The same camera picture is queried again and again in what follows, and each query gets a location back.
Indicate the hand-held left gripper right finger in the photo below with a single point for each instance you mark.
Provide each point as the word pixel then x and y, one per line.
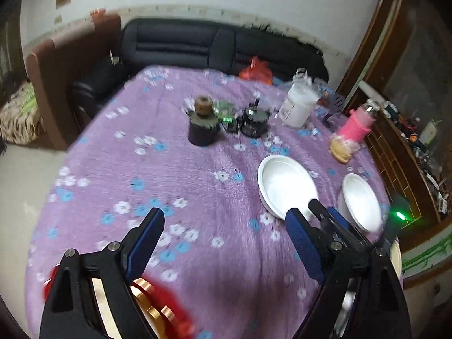
pixel 303 243

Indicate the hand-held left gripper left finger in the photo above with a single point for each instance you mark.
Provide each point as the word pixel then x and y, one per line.
pixel 144 243

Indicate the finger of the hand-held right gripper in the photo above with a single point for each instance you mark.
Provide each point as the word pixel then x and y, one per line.
pixel 344 224
pixel 321 217

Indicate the shallow white foam bowl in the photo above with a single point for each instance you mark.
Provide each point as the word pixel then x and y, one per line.
pixel 362 197

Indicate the large cream plastic bowl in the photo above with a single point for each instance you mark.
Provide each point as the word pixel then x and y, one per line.
pixel 397 259

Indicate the deep white paper bowl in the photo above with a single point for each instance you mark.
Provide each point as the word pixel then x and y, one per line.
pixel 286 183

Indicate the bagged snack cakes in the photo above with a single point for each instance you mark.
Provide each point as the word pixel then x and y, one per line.
pixel 340 149

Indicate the clutter on cabinet top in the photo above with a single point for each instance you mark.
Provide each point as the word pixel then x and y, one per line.
pixel 423 148

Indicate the purple floral tablecloth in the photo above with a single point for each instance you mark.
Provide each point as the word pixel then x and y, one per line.
pixel 212 190

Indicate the pink knit-sleeved bottle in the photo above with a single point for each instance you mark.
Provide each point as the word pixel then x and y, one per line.
pixel 355 127

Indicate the white plastic jar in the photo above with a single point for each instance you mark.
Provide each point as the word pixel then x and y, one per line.
pixel 296 107

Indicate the grey slotted stand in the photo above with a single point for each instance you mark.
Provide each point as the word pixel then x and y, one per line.
pixel 337 105

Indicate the black round gadget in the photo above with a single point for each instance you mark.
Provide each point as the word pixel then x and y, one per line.
pixel 254 122

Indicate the wooden cabinet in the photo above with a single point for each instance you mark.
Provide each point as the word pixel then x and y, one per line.
pixel 399 95

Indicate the black cylinder with brown top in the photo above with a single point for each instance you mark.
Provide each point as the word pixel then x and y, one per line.
pixel 203 123

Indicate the green foil packet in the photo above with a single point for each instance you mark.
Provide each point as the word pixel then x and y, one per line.
pixel 224 113

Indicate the orange plastic bag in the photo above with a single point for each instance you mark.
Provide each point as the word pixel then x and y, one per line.
pixel 256 71

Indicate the brown chair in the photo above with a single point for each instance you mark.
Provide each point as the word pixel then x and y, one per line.
pixel 67 88

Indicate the patterned brown cushion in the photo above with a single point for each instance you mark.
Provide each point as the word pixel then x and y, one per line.
pixel 21 116

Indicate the black sofa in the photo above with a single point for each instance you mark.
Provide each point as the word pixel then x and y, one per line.
pixel 197 47

